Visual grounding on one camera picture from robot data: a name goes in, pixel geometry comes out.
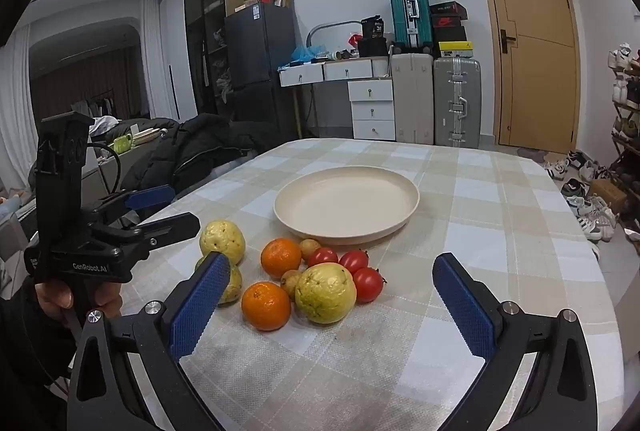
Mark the white curtain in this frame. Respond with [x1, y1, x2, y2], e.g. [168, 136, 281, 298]
[0, 23, 41, 196]

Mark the yellow and black box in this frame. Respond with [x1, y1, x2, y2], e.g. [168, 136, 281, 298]
[434, 41, 474, 60]

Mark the dark grey refrigerator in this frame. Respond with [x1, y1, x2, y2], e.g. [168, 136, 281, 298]
[223, 2, 296, 136]

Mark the grey curved metal tube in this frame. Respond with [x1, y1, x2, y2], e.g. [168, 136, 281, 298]
[306, 22, 362, 62]

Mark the silver suitcase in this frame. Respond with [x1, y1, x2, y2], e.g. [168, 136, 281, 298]
[432, 57, 482, 149]

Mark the white wardrobe panel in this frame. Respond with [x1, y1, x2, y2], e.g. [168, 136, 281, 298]
[160, 0, 198, 122]

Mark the black cable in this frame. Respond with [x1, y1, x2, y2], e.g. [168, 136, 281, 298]
[86, 142, 124, 199]

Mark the white drawer unit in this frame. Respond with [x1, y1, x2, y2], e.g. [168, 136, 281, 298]
[347, 79, 397, 142]

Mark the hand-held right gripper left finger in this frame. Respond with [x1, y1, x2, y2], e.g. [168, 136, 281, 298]
[67, 252, 232, 431]

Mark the red and black shoe box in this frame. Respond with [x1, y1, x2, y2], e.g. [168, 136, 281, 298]
[432, 18, 467, 44]

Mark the white desk with drawers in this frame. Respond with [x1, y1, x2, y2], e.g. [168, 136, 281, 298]
[278, 57, 392, 139]

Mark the black printed box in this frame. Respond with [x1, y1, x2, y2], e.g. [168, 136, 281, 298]
[360, 15, 387, 39]

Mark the pile of sneakers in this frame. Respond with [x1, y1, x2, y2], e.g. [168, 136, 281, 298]
[542, 150, 621, 242]

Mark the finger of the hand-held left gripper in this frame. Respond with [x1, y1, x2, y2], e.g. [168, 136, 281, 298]
[82, 185, 175, 224]
[112, 212, 202, 249]

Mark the cream round plate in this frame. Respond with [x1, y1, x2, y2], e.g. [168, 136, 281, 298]
[273, 166, 420, 248]

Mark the person's left hand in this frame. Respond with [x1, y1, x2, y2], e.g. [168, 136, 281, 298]
[34, 282, 124, 326]

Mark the pale yellow spotted passion fruit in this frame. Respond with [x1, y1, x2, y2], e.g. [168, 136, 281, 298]
[199, 220, 247, 264]

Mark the small brown round fruit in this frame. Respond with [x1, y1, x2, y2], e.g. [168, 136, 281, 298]
[280, 269, 303, 302]
[299, 238, 322, 262]

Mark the black puffer jacket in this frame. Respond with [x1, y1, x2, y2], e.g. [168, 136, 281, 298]
[137, 112, 281, 206]

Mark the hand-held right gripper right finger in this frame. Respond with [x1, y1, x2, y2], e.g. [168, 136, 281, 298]
[432, 253, 598, 431]

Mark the teal suitcase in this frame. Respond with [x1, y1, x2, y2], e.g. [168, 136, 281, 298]
[387, 0, 432, 56]

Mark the black case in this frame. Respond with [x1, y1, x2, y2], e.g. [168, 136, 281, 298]
[358, 37, 389, 58]

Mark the shoe rack with shoes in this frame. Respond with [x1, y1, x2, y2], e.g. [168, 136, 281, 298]
[607, 43, 640, 252]

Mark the orange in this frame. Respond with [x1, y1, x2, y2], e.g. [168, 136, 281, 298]
[260, 238, 303, 279]
[241, 281, 292, 332]

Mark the tan wooden door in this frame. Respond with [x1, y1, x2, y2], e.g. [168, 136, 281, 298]
[468, 0, 583, 155]

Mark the blue plastic bag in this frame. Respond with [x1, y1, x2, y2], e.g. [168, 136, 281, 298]
[291, 44, 326, 62]

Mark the red tomato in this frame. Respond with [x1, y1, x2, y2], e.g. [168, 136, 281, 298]
[306, 247, 340, 268]
[338, 249, 370, 275]
[352, 267, 386, 304]

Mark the wrinkled green yellow passion fruit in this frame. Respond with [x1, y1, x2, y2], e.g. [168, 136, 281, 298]
[195, 256, 244, 308]

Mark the beige suitcase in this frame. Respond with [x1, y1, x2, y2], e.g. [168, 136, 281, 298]
[390, 53, 435, 145]

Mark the brown cardboard box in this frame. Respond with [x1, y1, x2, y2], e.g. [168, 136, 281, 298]
[590, 178, 628, 212]

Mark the beige checked tablecloth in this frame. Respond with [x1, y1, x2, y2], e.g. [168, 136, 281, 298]
[70, 138, 626, 431]

